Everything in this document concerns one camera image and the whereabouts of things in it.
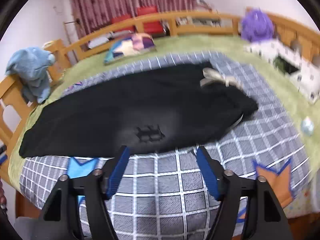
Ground light blue cloth on bedframe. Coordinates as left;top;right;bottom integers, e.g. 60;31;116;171
5;47;55;104

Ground purple fluffy plush toy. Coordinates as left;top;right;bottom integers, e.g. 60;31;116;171
241;9;274;42

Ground black pants with white stripe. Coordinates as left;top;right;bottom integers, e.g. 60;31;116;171
19;62;258;158

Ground colourful geometric pillow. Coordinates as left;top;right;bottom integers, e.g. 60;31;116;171
104;33;156;64

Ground wooden bed frame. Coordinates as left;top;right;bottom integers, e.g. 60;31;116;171
0;7;320;181

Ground white spotted storage box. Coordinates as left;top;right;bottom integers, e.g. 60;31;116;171
245;39;319;104

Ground grey checked star bedsheet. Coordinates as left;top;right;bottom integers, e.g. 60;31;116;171
19;51;310;239

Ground red chair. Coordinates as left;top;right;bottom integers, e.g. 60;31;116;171
111;5;164;34

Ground green fleece blanket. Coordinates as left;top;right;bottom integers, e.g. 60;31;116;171
7;34;320;188

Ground small light blue ball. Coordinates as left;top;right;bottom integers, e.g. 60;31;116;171
300;116;315;136

